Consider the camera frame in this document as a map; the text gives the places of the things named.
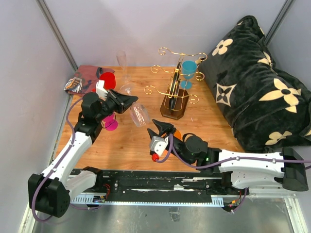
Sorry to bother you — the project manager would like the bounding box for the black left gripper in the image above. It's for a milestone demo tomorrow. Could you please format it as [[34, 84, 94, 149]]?
[[96, 89, 138, 122]]

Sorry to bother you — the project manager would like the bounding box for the clear round wine glass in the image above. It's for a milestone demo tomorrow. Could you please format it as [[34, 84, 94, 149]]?
[[120, 83, 150, 127]]

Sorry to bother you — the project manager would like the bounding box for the orange wine glass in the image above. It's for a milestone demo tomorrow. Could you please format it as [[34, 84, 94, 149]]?
[[162, 130, 183, 161]]

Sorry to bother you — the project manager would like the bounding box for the red wine glass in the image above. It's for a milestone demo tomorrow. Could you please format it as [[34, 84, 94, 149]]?
[[95, 72, 116, 90]]

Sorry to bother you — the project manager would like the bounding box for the pink wine glass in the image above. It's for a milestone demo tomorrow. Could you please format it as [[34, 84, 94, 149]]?
[[103, 113, 118, 131]]

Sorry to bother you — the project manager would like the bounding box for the gold wire glass rack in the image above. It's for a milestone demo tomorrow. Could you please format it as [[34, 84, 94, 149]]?
[[144, 47, 208, 120]]

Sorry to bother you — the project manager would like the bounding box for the clear champagne flute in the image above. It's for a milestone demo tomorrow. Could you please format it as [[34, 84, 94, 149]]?
[[116, 50, 131, 82]]

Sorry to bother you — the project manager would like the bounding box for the maroon printed t-shirt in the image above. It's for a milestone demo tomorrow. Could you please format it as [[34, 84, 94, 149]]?
[[64, 65, 115, 97]]

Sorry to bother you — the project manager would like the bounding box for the blue wine glass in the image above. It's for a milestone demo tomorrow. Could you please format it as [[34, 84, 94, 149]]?
[[180, 61, 197, 90]]

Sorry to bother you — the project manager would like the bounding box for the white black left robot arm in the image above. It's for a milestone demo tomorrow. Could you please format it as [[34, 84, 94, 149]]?
[[28, 89, 138, 221]]

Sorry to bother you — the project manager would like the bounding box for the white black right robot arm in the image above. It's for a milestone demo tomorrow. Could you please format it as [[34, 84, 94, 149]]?
[[147, 119, 309, 194]]

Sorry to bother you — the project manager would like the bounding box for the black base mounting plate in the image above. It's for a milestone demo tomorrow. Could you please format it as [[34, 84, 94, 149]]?
[[75, 168, 250, 204]]

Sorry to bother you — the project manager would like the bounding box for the black floral blanket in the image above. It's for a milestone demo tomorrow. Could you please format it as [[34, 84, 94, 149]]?
[[199, 16, 311, 152]]

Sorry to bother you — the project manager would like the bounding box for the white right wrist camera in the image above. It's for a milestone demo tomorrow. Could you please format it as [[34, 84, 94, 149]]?
[[149, 136, 169, 157]]

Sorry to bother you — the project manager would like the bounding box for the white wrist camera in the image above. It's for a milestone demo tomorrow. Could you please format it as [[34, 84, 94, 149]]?
[[96, 80, 108, 100], [149, 136, 169, 157]]

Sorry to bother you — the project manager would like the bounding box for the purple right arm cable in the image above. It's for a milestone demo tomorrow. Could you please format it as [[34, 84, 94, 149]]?
[[155, 133, 311, 214]]

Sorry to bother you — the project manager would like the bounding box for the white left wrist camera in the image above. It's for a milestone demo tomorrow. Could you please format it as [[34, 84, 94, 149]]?
[[96, 80, 108, 100]]

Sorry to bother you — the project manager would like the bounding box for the aluminium frame rail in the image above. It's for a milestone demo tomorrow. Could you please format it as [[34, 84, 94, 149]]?
[[36, 0, 78, 71]]

